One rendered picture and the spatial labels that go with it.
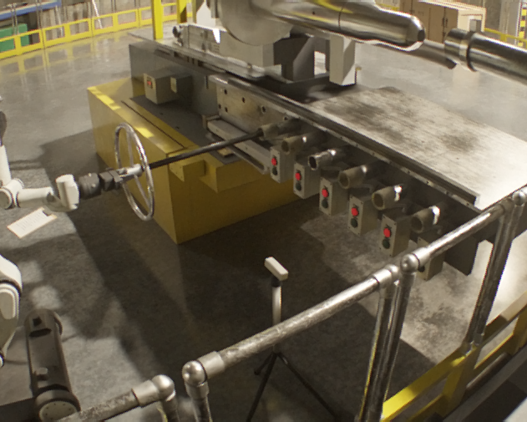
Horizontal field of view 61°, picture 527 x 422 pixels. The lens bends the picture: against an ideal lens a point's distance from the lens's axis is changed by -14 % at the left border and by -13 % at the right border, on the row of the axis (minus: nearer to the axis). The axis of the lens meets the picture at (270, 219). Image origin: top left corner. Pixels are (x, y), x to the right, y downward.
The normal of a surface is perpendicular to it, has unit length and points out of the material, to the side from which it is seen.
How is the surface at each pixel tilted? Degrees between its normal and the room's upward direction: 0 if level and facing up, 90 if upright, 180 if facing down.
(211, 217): 90
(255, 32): 90
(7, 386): 0
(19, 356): 0
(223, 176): 90
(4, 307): 90
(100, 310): 0
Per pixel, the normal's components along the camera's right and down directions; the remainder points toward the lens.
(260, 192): 0.57, 0.43
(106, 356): -0.01, -0.84
